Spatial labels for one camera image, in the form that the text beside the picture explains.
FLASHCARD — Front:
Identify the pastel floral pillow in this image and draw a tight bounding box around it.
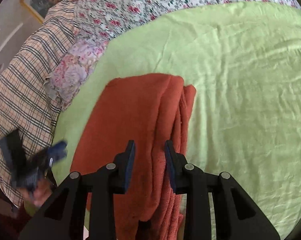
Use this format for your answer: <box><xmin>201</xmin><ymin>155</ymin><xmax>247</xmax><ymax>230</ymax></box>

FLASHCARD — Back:
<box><xmin>44</xmin><ymin>39</ymin><xmax>108</xmax><ymax>111</ymax></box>

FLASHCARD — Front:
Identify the white floral rose bedspread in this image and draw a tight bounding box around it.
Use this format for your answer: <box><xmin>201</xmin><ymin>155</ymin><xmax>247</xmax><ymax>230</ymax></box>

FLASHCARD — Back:
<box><xmin>72</xmin><ymin>0</ymin><xmax>301</xmax><ymax>43</ymax></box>

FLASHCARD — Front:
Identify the plaid checked blanket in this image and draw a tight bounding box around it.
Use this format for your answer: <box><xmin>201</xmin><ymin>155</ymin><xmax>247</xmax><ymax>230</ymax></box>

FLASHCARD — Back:
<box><xmin>0</xmin><ymin>0</ymin><xmax>79</xmax><ymax>207</ymax></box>

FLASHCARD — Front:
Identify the light green bed sheet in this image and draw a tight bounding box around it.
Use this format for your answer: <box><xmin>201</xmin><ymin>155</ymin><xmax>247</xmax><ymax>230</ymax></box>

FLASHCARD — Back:
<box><xmin>52</xmin><ymin>2</ymin><xmax>301</xmax><ymax>239</ymax></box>

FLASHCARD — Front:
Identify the person's left hand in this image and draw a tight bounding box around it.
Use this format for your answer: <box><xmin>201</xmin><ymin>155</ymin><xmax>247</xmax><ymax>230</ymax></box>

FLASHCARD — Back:
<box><xmin>17</xmin><ymin>178</ymin><xmax>56</xmax><ymax>208</ymax></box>

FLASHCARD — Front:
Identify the orange knit sweater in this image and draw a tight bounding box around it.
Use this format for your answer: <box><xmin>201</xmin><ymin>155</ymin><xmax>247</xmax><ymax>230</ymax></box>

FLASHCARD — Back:
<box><xmin>71</xmin><ymin>74</ymin><xmax>196</xmax><ymax>239</ymax></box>

